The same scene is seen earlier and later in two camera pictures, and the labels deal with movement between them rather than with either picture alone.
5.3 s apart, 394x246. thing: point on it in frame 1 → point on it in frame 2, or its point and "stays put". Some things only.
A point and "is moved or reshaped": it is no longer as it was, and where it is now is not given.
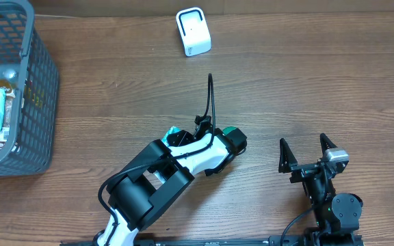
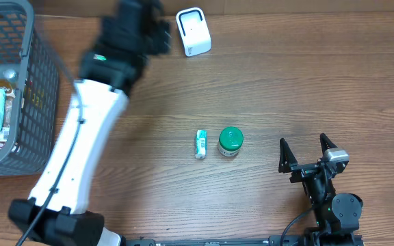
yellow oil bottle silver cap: x=4 y=72 stays put
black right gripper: x=288 y=162 stays put
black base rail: x=317 y=240 stays put
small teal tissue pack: x=173 y=129 is moved or reshaped
